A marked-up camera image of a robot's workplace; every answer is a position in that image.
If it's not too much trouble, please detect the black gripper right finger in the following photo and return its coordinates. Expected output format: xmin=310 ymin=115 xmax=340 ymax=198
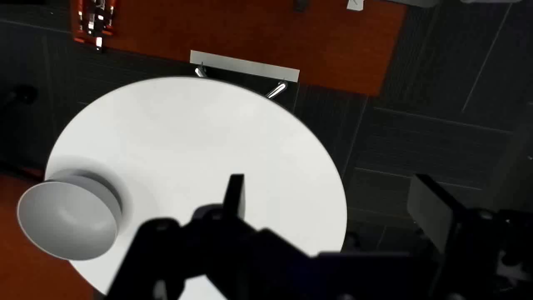
xmin=407 ymin=173 xmax=470 ymax=255

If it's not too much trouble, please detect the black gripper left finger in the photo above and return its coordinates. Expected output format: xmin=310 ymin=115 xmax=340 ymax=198
xmin=190 ymin=173 xmax=263 ymax=251

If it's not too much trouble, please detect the grey bowl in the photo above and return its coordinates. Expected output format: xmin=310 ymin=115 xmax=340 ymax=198
xmin=15 ymin=175 xmax=123 ymax=261

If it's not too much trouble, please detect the white metal table base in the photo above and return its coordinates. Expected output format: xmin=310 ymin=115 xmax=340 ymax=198
xmin=188 ymin=48 xmax=302 ymax=100

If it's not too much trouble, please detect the dark shiny metal fixture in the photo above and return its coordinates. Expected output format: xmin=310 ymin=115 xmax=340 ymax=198
xmin=73 ymin=0 xmax=120 ymax=53

